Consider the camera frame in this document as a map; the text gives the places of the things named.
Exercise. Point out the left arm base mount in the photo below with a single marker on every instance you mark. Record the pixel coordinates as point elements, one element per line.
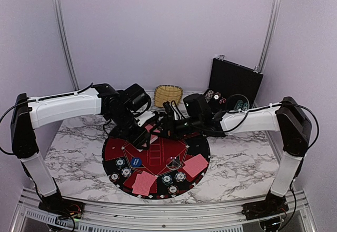
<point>66,216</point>

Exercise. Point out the round red black poker mat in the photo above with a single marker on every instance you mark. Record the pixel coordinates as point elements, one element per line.
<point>153,162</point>

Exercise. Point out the right aluminium frame post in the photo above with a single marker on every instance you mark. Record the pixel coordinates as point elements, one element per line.
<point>274,14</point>

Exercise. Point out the red playing card deck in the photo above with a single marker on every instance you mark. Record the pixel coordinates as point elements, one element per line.
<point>149,138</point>

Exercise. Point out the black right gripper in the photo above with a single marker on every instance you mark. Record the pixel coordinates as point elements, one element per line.
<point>165,122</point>

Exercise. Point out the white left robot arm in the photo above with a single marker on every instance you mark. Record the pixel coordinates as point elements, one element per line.
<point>127,109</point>

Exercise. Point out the green chips in case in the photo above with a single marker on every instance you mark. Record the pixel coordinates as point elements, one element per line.
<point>240,104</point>

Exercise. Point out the red dice in case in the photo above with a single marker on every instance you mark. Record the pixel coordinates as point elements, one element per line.
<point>222,100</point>

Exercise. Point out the blue small blind button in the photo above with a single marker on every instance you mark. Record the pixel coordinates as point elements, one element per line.
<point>136,162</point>

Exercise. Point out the red black chip stack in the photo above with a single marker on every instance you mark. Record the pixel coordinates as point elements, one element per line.
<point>173,190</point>
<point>114,177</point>

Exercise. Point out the dealt red card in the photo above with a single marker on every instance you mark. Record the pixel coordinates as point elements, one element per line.
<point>144,181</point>
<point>198,157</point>
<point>194,167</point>
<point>140,191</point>

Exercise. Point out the green blue chip stack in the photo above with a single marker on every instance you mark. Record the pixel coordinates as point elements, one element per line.
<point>167,180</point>
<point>120,163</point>

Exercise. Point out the aluminium front rail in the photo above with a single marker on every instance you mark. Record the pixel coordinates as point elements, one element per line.
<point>103,216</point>

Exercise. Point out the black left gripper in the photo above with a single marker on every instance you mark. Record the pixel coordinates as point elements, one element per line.
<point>138,139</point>

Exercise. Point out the left aluminium frame post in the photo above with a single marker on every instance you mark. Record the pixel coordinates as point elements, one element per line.
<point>64,43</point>

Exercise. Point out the clear round dealer button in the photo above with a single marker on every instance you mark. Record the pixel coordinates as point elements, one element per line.
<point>173,162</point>

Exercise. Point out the black poker chip case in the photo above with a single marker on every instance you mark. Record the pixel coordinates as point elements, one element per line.
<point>233,82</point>

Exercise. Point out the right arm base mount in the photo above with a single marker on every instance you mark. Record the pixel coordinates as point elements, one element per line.
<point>270,214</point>

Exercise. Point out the woven bamboo tray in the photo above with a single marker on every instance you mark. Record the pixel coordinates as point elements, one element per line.
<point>167,93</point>

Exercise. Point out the blue white chips in case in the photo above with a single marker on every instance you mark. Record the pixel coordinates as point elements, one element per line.
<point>208,95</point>

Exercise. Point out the aluminium frame post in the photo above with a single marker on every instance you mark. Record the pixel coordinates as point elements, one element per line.
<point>64,43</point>
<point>274,14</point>

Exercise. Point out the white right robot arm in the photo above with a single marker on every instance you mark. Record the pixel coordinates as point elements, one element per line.
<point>286,117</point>

